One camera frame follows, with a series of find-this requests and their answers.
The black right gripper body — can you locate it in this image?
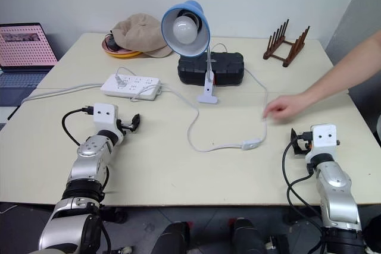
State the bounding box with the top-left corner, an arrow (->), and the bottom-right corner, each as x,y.
296,131 -> 314,156

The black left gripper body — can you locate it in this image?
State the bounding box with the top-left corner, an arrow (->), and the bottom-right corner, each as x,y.
116,118 -> 135,133

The white lamp cord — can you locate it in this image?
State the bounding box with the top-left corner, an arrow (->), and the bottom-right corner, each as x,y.
115,43 -> 268,153

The blue clip desk lamp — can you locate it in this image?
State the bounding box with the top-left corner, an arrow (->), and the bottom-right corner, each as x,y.
161,0 -> 220,105

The person's bare hand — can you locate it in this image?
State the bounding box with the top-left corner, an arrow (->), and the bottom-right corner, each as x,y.
263,92 -> 313,124

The white power strip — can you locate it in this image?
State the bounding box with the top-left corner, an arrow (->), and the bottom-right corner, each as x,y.
100,73 -> 163,102

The small black object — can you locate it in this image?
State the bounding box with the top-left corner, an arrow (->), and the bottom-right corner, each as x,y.
106,34 -> 120,52

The beige cap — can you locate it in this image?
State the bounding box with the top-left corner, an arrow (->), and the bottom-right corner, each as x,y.
111,13 -> 174,58

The dark wooden dish rack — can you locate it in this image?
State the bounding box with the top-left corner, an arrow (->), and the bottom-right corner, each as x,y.
263,18 -> 311,68

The black plastic tool case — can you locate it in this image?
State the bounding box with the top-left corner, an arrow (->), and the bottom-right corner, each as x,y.
177,52 -> 246,86

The dark rounded shape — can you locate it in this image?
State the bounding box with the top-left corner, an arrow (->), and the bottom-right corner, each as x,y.
231,217 -> 268,254
154,221 -> 192,254

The white light bulb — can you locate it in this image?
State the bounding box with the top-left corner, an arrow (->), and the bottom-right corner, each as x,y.
172,16 -> 199,43

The laptop with pink screen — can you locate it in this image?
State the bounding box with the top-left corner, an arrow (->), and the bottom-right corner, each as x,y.
0,22 -> 59,89

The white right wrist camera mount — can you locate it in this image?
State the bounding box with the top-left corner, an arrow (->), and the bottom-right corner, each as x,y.
305,123 -> 341,164

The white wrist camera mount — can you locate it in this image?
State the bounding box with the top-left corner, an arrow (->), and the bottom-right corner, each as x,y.
93,102 -> 125,145
305,123 -> 341,164

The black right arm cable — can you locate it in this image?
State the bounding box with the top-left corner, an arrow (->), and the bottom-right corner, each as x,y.
282,140 -> 328,254

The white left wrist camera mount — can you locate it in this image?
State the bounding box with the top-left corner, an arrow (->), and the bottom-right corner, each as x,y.
93,102 -> 125,145

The white inline cord switch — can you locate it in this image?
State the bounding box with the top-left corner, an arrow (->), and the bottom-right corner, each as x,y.
241,138 -> 260,151

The grey power strip cable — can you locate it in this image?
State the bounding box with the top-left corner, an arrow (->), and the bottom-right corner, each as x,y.
20,82 -> 105,104

